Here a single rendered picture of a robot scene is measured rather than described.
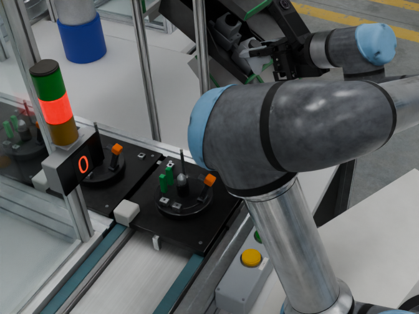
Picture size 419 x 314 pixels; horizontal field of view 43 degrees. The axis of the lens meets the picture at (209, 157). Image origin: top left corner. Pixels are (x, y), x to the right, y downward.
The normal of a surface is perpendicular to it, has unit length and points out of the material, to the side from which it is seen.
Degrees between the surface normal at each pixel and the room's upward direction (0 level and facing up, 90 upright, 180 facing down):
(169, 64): 0
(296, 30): 37
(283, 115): 44
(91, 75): 0
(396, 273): 0
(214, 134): 68
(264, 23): 25
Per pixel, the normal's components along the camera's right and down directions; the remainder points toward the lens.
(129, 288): -0.06, -0.75
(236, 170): -0.36, 0.59
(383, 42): 0.61, 0.08
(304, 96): -0.18, -0.53
